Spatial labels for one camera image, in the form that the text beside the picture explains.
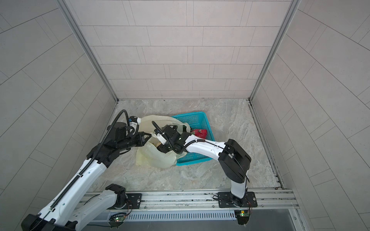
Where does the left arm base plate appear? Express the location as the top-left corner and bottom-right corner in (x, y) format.
(108, 193), (143, 210)

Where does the red dragon fruit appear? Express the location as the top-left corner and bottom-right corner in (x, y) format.
(190, 129), (208, 139)

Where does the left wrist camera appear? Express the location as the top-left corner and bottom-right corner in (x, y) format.
(129, 116), (141, 131)

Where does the aluminium mounting rail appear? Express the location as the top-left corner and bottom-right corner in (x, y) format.
(57, 188), (300, 214)

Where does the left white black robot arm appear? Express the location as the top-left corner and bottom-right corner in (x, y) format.
(21, 116), (151, 231)

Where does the white vented cable duct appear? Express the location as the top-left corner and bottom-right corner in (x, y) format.
(124, 210), (236, 222)

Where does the pale yellow plastic bag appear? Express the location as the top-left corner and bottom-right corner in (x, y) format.
(135, 115), (191, 169)

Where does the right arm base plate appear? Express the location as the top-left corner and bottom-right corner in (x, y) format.
(213, 192), (258, 208)

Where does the green circuit board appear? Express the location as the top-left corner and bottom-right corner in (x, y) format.
(108, 212), (127, 229)
(234, 210), (251, 225)

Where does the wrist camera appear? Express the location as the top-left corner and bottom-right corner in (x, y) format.
(154, 132), (167, 145)
(129, 116), (141, 131)

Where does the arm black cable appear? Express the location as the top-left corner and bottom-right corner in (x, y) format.
(50, 109), (131, 210)
(151, 120), (251, 183)

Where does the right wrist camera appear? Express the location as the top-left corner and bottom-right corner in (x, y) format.
(154, 132), (167, 145)

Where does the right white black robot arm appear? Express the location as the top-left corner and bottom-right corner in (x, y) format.
(152, 121), (251, 199)

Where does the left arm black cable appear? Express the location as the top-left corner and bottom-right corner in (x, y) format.
(50, 109), (131, 210)

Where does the left green circuit board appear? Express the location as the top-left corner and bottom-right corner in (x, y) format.
(108, 212), (127, 229)

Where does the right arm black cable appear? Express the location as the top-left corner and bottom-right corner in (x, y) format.
(151, 120), (251, 183)

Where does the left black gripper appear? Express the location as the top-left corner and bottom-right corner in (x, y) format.
(118, 131), (153, 152)

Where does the teal plastic basket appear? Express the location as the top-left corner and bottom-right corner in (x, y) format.
(173, 112), (215, 166)

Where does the right green circuit board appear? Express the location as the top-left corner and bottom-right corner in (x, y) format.
(234, 210), (251, 225)

